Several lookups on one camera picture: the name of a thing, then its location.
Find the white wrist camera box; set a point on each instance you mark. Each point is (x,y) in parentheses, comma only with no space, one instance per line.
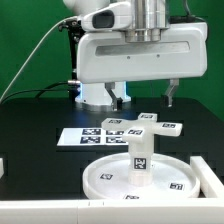
(114,17)

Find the white L-shaped frame border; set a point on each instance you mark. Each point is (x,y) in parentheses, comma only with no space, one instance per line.
(206,210)

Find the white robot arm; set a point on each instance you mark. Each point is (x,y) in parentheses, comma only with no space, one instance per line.
(149,19)

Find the white round table top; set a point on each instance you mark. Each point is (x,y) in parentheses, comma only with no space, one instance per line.
(117,177)

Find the white marker tag sheet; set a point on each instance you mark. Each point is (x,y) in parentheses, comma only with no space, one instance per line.
(90,137)

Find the small white block left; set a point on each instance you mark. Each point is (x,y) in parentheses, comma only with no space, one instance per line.
(1,168)

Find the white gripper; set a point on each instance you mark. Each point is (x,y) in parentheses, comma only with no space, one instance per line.
(107,57)

